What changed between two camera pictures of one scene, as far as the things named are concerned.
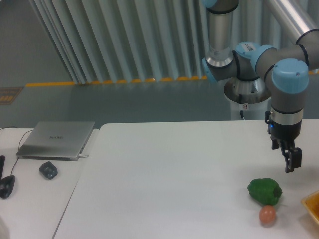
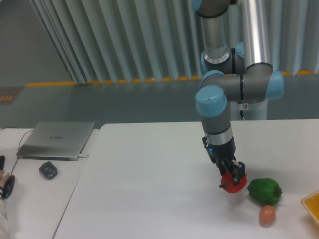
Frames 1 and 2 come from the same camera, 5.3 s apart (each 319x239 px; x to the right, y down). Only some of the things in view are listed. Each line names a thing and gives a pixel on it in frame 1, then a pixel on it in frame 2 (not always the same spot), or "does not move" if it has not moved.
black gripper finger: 275,145 -> 222,167
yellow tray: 311,203 does not move
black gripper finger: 292,155 -> 238,170
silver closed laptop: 56,141 does not move
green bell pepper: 264,190 does not move
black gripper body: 282,132 -> 219,153
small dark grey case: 49,170 does not move
